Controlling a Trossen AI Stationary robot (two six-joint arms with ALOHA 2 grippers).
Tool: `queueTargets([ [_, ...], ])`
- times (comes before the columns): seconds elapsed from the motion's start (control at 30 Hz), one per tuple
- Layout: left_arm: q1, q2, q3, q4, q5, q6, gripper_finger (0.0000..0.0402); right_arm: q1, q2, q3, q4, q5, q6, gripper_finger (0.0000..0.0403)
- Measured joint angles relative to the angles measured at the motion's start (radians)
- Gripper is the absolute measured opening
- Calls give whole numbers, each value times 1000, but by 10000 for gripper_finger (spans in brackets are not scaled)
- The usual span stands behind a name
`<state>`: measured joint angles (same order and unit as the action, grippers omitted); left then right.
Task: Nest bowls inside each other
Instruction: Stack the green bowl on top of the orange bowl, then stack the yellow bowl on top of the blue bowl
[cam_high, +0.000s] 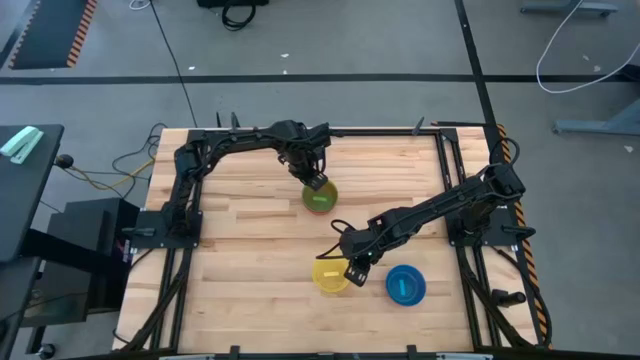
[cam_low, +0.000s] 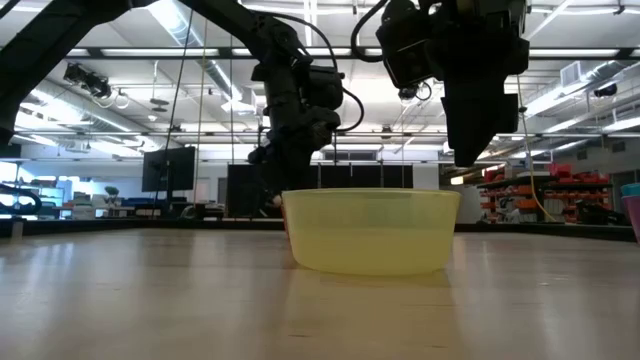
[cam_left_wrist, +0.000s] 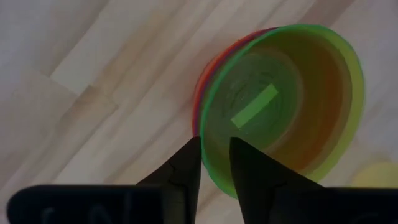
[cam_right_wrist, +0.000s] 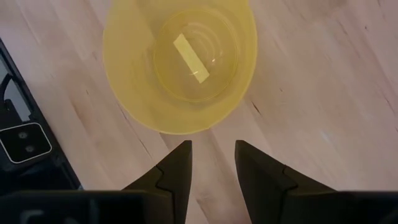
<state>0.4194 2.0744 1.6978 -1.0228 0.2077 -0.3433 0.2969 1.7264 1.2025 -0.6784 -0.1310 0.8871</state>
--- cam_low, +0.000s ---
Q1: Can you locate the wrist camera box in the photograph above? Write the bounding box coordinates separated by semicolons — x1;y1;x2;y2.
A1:
305;65;347;113
375;1;444;92

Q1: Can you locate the purple plastic bowl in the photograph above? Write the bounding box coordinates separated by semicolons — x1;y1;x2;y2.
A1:
622;195;640;244

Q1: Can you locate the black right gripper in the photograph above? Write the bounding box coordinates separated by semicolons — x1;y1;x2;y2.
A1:
424;0;531;168

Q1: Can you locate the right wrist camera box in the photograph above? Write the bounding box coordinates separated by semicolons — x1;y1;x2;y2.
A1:
375;1;444;92

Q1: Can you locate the yellow plastic bowl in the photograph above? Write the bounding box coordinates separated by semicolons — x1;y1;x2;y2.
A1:
281;187;462;278

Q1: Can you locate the yellow hanging cable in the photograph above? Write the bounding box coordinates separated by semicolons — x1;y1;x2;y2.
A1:
516;73;557;224

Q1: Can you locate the black aluminium table frame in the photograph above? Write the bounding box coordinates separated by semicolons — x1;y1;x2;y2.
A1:
0;216;640;244

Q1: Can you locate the black partition wall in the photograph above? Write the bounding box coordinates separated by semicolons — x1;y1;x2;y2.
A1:
226;163;416;219

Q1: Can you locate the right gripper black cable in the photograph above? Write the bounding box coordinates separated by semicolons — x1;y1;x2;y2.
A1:
349;0;390;64

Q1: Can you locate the black ceiling fixture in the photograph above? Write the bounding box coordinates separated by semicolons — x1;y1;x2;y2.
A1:
62;61;113;100

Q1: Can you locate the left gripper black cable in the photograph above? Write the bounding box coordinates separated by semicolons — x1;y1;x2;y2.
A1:
333;86;367;134

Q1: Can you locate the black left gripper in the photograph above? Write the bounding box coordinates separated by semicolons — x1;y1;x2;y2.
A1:
248;62;342;208

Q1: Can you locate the shelf with red bins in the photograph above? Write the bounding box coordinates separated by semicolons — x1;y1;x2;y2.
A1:
476;161;615;227

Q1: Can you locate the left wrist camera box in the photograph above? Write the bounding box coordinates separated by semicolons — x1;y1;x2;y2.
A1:
305;65;347;113

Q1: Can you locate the black curved chair part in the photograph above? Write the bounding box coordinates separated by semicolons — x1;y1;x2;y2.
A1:
0;181;44;217

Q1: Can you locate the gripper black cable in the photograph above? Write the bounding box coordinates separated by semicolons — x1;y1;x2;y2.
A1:
349;0;390;64
333;86;367;134

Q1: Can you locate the black monitor on stand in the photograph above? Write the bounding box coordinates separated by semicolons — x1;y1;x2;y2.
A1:
141;145;198;217

